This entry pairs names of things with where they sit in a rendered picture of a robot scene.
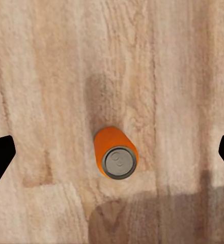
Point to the can of soda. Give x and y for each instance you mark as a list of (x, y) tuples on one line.
[(116, 156)]

